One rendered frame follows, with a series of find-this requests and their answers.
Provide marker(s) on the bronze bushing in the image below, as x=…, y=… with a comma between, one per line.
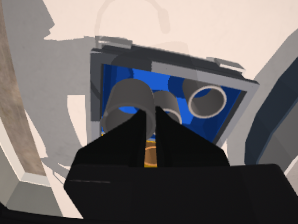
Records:
x=150, y=154

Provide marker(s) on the blue bin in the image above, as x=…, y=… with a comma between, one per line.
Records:
x=205, y=127

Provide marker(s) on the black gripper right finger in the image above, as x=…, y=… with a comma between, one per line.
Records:
x=182, y=147

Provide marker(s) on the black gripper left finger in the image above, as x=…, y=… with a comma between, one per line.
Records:
x=123, y=145

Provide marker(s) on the grey metal bushing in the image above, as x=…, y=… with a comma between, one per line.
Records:
x=206, y=106
x=168, y=102
x=132, y=93

